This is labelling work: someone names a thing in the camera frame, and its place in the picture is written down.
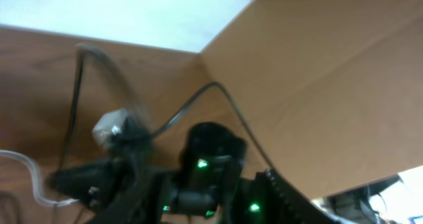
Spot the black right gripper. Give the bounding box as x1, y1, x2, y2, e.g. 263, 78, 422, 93
48, 118, 163, 224

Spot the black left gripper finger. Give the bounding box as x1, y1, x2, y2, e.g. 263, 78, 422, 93
254, 168, 340, 224

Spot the black usb cable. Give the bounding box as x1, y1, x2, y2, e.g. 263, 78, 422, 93
58, 42, 149, 172

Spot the brown cardboard panel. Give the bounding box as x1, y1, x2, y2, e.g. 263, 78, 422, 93
202, 0, 422, 199

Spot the white usb cable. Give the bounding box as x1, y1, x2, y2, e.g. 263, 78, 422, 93
0, 149, 80, 207

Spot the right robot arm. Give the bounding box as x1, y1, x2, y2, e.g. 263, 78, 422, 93
48, 119, 268, 224

